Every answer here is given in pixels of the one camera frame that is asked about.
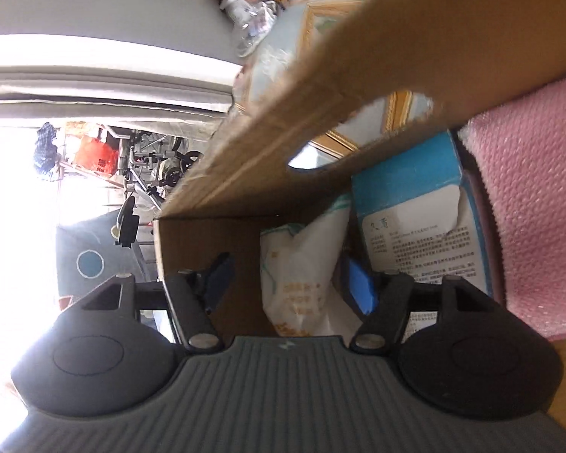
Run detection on dark circle print board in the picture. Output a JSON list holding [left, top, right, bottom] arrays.
[[57, 212, 158, 312]]

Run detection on brown cardboard box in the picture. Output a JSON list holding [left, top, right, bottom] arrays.
[[152, 0, 566, 435]]

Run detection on blue paper box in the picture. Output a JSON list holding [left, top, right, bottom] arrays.
[[351, 129, 496, 300]]

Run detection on white orange packet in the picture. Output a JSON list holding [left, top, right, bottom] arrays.
[[259, 193, 364, 338]]

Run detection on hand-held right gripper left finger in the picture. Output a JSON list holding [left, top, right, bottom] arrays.
[[82, 252, 237, 352]]

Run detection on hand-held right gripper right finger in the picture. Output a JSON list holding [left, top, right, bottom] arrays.
[[342, 255, 494, 352]]

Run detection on orange plastic bag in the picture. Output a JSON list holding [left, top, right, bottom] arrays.
[[73, 134, 121, 175]]

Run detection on pink sponge cloth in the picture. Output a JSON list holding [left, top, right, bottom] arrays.
[[455, 73, 566, 341]]

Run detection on wheelchair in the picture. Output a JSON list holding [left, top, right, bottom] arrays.
[[108, 125, 203, 208]]

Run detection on black padded seat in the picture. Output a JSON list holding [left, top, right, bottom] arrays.
[[113, 196, 142, 248]]

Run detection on dark blue hanging clothes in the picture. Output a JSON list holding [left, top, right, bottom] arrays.
[[33, 123, 60, 180]]

